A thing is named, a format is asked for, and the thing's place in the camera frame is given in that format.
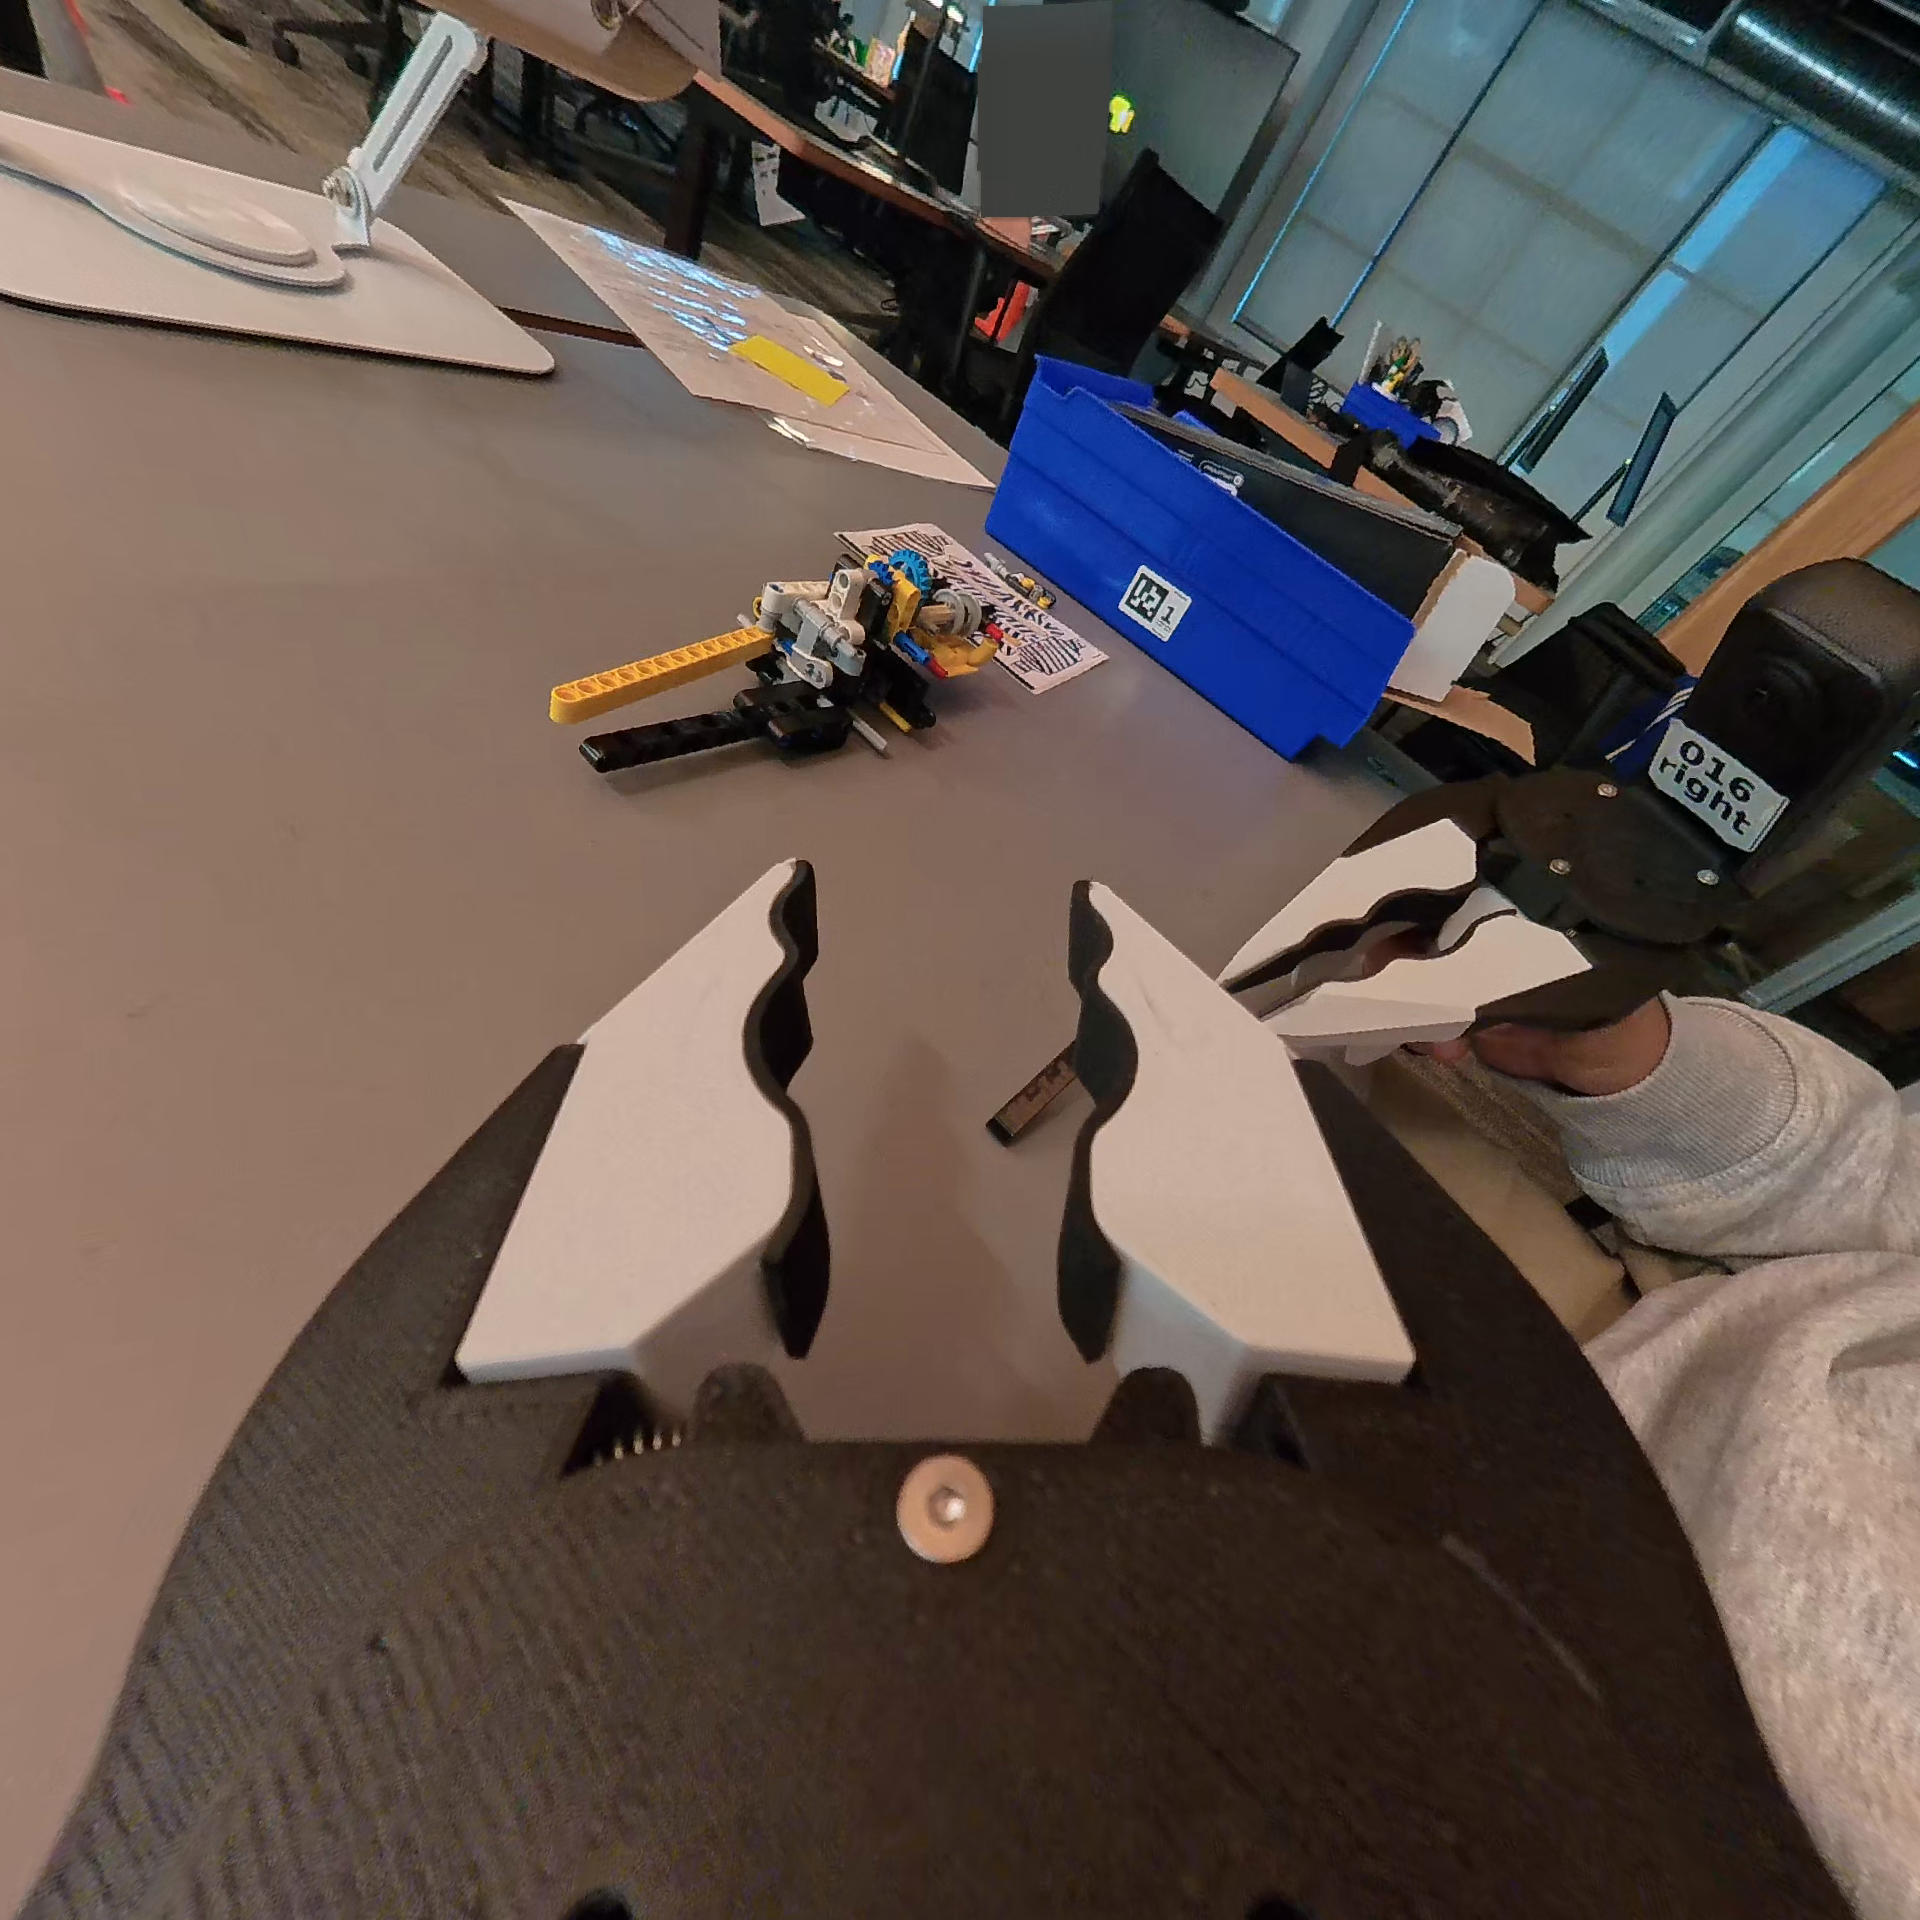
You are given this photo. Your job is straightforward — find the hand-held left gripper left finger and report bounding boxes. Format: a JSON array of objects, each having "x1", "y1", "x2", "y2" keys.
[{"x1": 452, "y1": 859, "x2": 830, "y2": 1415}]

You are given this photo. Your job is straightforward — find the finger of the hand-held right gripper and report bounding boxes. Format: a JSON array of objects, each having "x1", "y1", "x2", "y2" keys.
[
  {"x1": 1267, "y1": 904, "x2": 1594, "y2": 1068},
  {"x1": 1219, "y1": 819, "x2": 1490, "y2": 995}
]

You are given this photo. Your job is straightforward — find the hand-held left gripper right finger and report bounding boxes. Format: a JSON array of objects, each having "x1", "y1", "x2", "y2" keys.
[{"x1": 1056, "y1": 879, "x2": 1419, "y2": 1444}]

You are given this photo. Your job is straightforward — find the black lego frame piece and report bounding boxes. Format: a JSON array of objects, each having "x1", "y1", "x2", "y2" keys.
[{"x1": 983, "y1": 1048, "x2": 1086, "y2": 1151}]

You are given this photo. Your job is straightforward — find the person's right forearm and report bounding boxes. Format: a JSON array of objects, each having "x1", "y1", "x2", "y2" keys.
[{"x1": 1514, "y1": 998, "x2": 1920, "y2": 1307}]

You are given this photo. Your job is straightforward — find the lego vehicle assembly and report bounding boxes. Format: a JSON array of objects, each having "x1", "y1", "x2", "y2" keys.
[{"x1": 548, "y1": 543, "x2": 1002, "y2": 776}]

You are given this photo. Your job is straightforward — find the person's right hand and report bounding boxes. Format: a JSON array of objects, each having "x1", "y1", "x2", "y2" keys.
[{"x1": 1424, "y1": 988, "x2": 1676, "y2": 1102}]

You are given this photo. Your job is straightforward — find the black chair with blue cloth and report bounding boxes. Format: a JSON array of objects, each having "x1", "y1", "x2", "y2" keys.
[{"x1": 1498, "y1": 599, "x2": 1703, "y2": 782}]

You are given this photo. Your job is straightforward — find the white cardboard box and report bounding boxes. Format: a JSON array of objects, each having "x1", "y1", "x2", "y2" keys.
[{"x1": 1378, "y1": 552, "x2": 1558, "y2": 752}]

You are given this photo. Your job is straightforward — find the black box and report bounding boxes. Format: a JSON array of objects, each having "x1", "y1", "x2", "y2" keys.
[{"x1": 1118, "y1": 406, "x2": 1464, "y2": 616}]

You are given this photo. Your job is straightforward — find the black bag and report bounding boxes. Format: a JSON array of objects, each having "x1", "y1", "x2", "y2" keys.
[{"x1": 1350, "y1": 427, "x2": 1591, "y2": 587}]

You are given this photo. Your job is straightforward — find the black and white sticker sheet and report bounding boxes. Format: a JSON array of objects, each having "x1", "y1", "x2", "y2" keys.
[{"x1": 831, "y1": 522, "x2": 1111, "y2": 695}]

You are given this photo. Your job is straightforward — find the small blue bin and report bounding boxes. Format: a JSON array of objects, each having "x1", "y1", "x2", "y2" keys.
[{"x1": 1339, "y1": 379, "x2": 1446, "y2": 452}]

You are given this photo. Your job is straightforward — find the large blue plastic bin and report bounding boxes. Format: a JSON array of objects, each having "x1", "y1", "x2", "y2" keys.
[{"x1": 983, "y1": 354, "x2": 1419, "y2": 764}]

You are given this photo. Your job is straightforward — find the person's grey sweatshirt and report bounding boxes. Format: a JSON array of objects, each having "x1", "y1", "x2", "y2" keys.
[{"x1": 1580, "y1": 1244, "x2": 1920, "y2": 1920}]

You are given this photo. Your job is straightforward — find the yellow piece in bag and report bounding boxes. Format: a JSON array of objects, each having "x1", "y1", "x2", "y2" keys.
[{"x1": 730, "y1": 332, "x2": 851, "y2": 407}]

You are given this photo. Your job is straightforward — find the dark computer monitor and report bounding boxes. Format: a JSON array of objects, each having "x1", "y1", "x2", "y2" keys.
[{"x1": 1107, "y1": 0, "x2": 1302, "y2": 218}]

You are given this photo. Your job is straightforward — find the clear plastic bag sheets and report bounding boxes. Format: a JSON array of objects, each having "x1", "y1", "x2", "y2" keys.
[{"x1": 500, "y1": 199, "x2": 1004, "y2": 488}]

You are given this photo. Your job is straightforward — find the white monitor stand base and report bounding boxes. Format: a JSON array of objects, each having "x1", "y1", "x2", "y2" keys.
[{"x1": 0, "y1": 0, "x2": 556, "y2": 375}]

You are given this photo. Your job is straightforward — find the long wooden desk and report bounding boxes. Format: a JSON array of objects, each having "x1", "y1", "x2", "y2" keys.
[{"x1": 682, "y1": 66, "x2": 1067, "y2": 287}]

